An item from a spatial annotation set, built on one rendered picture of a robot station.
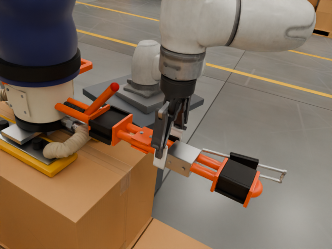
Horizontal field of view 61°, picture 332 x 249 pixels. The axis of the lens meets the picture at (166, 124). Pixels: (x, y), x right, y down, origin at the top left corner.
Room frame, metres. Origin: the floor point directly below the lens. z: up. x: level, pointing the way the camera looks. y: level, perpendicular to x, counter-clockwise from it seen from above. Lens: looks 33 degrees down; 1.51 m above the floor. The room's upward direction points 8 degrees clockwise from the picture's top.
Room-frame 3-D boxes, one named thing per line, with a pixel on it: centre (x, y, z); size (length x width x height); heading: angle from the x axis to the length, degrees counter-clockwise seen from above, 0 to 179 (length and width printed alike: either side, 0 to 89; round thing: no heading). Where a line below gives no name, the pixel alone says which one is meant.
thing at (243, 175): (0.46, -0.17, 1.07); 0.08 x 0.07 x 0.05; 66
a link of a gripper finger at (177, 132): (0.58, -0.03, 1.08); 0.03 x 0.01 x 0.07; 65
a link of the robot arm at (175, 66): (0.54, -0.01, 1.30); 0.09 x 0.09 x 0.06
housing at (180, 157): (0.52, -0.05, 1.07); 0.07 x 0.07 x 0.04; 66
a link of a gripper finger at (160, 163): (0.51, 0.00, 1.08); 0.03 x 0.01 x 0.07; 65
